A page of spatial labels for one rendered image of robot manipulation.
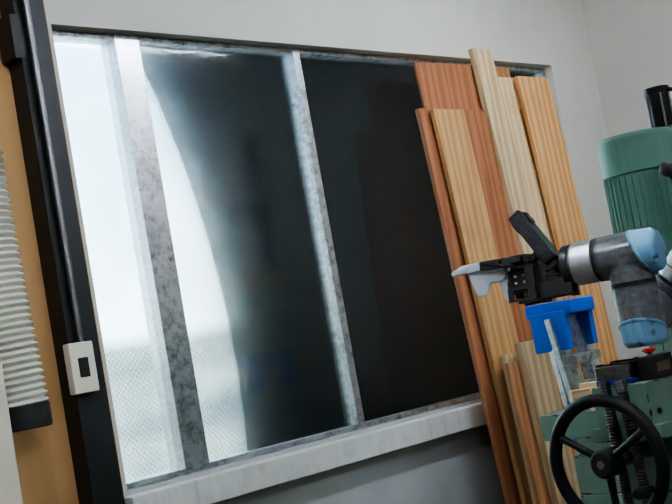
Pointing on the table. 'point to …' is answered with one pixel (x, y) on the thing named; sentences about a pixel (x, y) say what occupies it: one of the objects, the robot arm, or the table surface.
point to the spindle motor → (638, 181)
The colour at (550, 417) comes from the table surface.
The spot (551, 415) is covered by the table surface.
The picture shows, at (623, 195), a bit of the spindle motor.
